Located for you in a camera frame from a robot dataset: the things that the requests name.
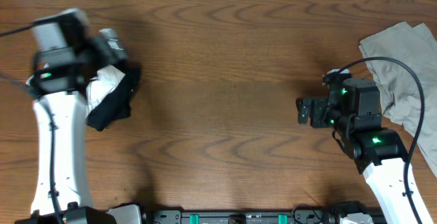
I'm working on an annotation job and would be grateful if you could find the white t-shirt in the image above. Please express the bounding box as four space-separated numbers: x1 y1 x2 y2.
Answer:
26 63 127 115

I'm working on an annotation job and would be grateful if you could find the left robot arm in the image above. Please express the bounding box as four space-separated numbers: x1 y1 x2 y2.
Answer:
26 25 141 223

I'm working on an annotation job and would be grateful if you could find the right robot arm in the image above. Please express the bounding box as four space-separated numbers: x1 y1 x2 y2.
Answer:
296 77 433 223

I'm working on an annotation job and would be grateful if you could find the black red folded garment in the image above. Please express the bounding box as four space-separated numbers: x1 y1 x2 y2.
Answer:
86 62 141 131

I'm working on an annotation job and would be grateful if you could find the grey garment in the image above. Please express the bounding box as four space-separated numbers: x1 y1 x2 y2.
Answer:
358 22 436 173

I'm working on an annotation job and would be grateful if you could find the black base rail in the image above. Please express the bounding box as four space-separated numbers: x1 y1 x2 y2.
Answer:
109 200 389 224

